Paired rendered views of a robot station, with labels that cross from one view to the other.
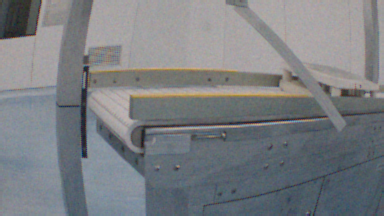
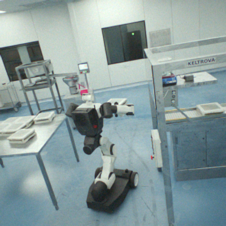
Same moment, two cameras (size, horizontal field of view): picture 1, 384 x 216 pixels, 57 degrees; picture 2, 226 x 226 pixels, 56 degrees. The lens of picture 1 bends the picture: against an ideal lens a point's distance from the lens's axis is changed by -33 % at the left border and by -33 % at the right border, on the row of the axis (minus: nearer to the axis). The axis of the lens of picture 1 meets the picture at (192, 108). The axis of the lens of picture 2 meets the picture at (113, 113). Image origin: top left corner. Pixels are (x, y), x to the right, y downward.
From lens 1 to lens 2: 185 cm
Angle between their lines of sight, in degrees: 36
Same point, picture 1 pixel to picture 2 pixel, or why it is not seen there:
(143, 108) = not seen: hidden behind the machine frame
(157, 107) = not seen: hidden behind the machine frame
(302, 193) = (198, 133)
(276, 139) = (184, 124)
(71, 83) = (154, 114)
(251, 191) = (183, 131)
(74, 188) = not seen: hidden behind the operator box
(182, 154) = (168, 127)
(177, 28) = (220, 46)
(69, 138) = (154, 122)
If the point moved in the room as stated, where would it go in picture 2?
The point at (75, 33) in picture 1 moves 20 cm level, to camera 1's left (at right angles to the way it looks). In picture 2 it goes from (152, 105) to (138, 105)
